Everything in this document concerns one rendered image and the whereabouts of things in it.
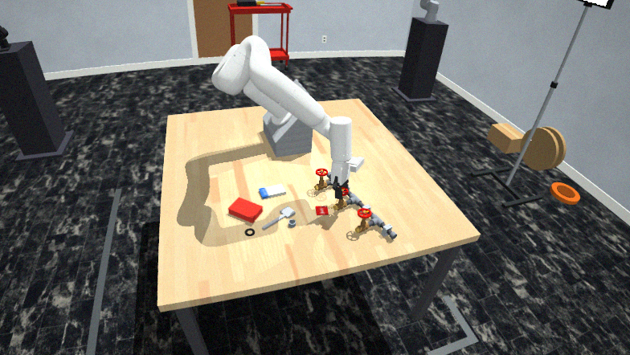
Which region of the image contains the red square tag on chain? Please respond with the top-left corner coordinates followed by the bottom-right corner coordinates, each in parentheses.
top-left (316, 205), bottom-right (333, 215)

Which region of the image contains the red rectangular block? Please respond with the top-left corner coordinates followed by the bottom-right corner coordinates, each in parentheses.
top-left (228, 198), bottom-right (263, 223)

